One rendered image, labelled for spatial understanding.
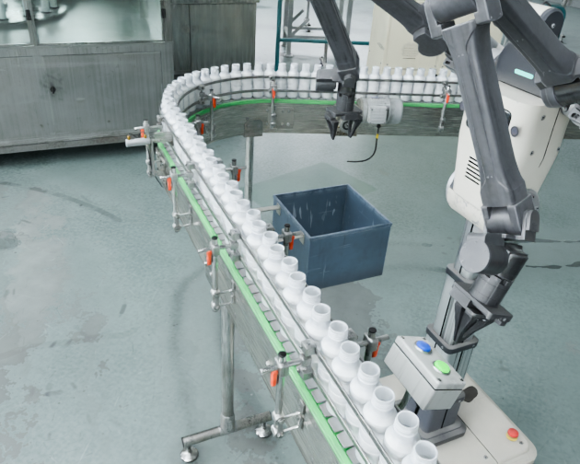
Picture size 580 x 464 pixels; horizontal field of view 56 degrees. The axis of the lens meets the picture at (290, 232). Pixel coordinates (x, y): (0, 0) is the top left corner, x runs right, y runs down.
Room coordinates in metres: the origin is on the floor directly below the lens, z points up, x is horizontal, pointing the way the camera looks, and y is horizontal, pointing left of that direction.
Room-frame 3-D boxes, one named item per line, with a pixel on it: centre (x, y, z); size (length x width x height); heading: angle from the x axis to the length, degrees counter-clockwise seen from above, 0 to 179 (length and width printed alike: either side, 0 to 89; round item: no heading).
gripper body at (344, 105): (1.69, -0.14, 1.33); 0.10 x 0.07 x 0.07; 114
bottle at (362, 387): (0.71, -0.16, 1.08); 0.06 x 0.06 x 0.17
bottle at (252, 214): (1.24, 0.10, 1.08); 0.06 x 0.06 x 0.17
